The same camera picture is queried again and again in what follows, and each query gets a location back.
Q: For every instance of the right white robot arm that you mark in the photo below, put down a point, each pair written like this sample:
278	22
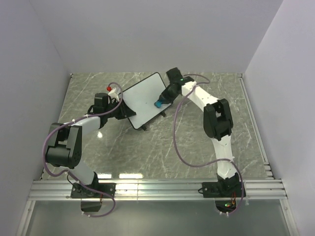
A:
217	123

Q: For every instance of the small white whiteboard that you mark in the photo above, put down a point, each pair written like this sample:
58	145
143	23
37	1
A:
141	98

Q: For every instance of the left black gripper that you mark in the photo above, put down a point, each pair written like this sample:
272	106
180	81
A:
125	111

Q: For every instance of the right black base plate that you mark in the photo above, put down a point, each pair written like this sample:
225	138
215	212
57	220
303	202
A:
220	190

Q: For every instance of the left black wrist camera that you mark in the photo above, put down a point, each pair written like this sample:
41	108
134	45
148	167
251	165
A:
101	100

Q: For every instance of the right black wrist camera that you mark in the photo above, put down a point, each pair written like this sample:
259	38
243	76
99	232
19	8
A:
174	74

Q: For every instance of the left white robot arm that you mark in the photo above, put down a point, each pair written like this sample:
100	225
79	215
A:
62	149

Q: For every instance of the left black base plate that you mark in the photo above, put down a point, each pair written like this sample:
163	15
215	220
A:
103	190

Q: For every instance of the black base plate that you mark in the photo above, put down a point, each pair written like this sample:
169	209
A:
103	190
220	190

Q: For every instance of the blue whiteboard eraser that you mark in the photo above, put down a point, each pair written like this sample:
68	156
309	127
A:
159	103

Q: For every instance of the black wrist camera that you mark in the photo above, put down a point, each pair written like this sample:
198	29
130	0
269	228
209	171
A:
101	100
174	74

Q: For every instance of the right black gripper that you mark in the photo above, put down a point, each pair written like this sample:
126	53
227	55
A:
168	100

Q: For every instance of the aluminium rail frame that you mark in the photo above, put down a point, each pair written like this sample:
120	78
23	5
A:
156	193

